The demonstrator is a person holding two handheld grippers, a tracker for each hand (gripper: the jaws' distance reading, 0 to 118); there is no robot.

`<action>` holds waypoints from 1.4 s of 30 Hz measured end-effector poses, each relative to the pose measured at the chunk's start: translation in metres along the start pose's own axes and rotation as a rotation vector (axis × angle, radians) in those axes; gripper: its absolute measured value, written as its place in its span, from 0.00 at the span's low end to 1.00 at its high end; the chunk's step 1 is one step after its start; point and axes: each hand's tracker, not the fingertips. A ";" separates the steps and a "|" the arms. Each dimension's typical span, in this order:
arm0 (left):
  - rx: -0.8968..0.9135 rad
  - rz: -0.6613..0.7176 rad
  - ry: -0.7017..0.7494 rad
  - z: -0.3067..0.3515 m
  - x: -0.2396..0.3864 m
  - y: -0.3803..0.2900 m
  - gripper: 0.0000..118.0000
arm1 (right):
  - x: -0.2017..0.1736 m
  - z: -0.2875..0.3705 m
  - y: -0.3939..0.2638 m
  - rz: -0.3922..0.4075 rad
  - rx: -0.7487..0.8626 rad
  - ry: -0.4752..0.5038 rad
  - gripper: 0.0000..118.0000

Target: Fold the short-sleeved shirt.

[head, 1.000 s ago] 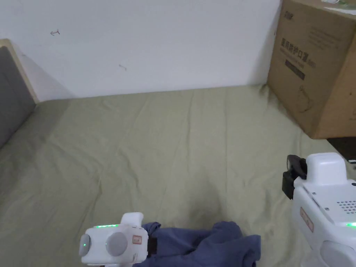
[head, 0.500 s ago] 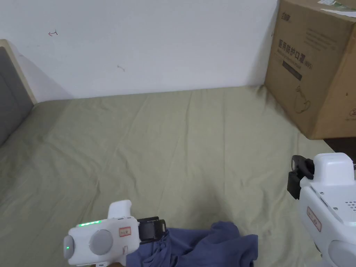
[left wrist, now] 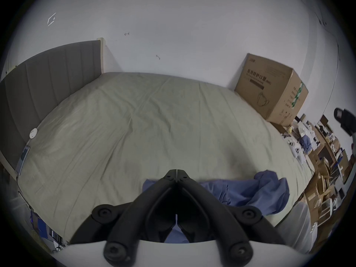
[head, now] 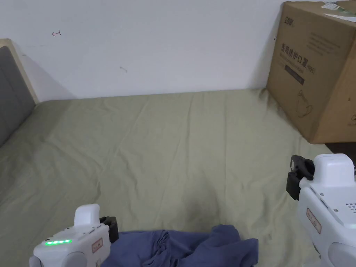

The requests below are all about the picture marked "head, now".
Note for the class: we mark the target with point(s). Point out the bed with pale green sheet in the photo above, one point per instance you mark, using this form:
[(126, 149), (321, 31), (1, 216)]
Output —
[(155, 155)]

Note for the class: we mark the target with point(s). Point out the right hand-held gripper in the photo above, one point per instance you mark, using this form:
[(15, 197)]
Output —
[(328, 211)]

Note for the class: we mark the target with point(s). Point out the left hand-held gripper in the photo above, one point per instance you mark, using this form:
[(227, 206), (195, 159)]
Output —
[(80, 244)]

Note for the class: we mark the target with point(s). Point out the large brown cardboard carton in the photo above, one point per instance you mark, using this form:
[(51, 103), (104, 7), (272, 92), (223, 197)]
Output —
[(314, 69)]

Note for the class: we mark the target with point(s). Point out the dark blue shirt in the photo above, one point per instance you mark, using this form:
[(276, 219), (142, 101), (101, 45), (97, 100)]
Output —
[(180, 249)]

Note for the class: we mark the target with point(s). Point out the grey padded headboard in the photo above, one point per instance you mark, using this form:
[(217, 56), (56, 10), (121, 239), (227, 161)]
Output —
[(12, 94)]

